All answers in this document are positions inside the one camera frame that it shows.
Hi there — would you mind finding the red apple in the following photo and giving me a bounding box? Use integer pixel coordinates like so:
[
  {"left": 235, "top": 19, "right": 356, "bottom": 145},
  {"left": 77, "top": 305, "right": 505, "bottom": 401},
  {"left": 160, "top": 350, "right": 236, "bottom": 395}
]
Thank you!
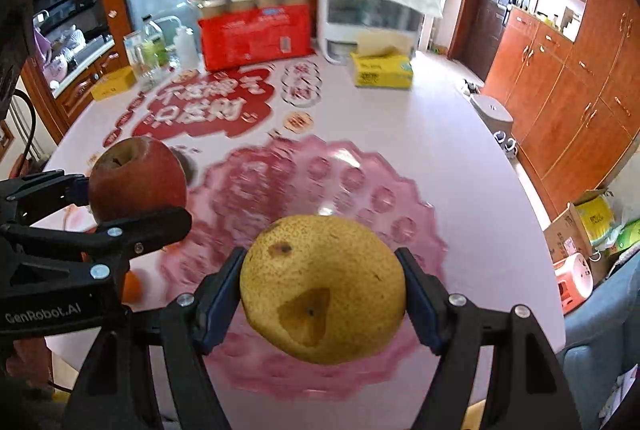
[{"left": 88, "top": 137, "right": 188, "bottom": 223}]

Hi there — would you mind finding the yellow pear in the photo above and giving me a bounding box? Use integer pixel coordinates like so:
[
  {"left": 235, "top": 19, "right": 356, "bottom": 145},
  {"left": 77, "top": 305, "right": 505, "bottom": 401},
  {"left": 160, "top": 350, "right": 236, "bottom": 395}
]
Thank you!
[{"left": 240, "top": 215, "right": 406, "bottom": 365}]

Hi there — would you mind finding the overripe brown banana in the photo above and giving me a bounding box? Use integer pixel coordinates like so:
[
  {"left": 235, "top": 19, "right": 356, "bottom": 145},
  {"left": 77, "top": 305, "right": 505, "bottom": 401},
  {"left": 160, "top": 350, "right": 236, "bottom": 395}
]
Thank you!
[{"left": 171, "top": 147, "right": 198, "bottom": 187}]

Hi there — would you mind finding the person left hand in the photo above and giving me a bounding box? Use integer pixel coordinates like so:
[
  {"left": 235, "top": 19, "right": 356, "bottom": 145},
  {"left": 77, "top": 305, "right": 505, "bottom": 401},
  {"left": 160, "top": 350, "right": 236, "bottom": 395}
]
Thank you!
[{"left": 6, "top": 338, "right": 51, "bottom": 388}]

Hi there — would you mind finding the blue sofa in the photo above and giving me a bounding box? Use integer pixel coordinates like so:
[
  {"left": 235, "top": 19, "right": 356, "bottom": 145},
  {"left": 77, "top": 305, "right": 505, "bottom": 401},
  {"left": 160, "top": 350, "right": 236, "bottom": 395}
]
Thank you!
[{"left": 558, "top": 256, "right": 639, "bottom": 429}]

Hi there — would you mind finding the white orange stool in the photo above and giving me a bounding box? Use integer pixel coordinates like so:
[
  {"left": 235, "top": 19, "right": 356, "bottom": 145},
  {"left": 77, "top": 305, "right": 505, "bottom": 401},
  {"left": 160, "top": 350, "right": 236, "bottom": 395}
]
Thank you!
[{"left": 553, "top": 253, "right": 593, "bottom": 315}]

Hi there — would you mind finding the yellow box left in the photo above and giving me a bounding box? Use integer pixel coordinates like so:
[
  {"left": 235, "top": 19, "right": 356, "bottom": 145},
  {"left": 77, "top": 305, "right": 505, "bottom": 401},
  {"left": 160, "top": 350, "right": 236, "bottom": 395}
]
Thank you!
[{"left": 90, "top": 66, "right": 137, "bottom": 101}]

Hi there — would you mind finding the cardboard box on floor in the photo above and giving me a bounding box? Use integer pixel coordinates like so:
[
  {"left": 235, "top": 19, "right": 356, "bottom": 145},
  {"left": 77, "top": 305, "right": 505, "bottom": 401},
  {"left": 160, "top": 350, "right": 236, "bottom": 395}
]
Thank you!
[{"left": 544, "top": 189, "right": 639, "bottom": 285}]

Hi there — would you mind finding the kitchen counter cabinet left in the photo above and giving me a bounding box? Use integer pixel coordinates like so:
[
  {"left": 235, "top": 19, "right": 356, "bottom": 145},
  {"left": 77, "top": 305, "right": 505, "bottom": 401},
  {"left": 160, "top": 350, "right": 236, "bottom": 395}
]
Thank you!
[{"left": 22, "top": 0, "right": 122, "bottom": 142}]

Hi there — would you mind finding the clear drinking glass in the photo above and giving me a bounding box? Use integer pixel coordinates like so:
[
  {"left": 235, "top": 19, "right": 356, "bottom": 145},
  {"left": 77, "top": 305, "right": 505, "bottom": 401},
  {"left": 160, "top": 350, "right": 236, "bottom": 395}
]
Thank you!
[{"left": 124, "top": 31, "right": 160, "bottom": 92}]

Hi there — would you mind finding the clear plastic bottle green label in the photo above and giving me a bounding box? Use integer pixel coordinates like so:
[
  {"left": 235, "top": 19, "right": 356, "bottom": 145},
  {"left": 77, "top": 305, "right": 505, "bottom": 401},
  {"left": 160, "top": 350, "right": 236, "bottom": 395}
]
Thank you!
[{"left": 142, "top": 14, "right": 169, "bottom": 68}]

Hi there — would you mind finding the pink plastic fruit tray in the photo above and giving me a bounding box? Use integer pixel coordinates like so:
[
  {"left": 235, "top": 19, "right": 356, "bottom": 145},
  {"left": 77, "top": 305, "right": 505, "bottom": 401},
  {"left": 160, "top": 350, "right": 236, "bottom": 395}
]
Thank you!
[{"left": 160, "top": 135, "right": 446, "bottom": 398}]

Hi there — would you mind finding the white squeeze bottle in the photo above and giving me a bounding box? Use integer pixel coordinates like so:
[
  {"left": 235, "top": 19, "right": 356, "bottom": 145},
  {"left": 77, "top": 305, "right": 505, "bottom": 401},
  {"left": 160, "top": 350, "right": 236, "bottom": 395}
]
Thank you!
[{"left": 174, "top": 25, "right": 200, "bottom": 70}]

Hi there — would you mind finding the red paper cup package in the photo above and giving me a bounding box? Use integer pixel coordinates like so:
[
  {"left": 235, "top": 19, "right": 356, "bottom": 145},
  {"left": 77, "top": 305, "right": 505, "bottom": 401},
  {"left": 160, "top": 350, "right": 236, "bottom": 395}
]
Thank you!
[{"left": 189, "top": 0, "right": 312, "bottom": 72}]

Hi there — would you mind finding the grey floor scale stool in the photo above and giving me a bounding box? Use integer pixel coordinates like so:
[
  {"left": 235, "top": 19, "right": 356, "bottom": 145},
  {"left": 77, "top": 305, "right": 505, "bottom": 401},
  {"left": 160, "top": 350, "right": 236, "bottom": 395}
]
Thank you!
[{"left": 471, "top": 94, "right": 514, "bottom": 135}]

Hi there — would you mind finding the white dispenser appliance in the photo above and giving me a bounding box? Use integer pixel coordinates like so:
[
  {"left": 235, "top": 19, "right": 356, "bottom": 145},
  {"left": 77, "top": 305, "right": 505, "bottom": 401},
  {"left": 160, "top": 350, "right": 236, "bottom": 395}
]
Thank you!
[{"left": 317, "top": 0, "right": 424, "bottom": 64}]

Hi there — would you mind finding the yellow tissue box right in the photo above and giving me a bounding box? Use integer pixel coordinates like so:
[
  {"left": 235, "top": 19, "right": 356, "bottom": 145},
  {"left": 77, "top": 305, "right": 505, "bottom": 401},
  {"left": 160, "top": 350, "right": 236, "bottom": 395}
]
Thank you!
[{"left": 350, "top": 53, "right": 413, "bottom": 90}]

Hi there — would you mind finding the wooden cabinet right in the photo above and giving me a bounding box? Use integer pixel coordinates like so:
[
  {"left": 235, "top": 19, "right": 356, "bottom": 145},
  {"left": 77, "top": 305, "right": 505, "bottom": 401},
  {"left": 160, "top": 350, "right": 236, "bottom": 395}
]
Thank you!
[{"left": 483, "top": 0, "right": 639, "bottom": 217}]

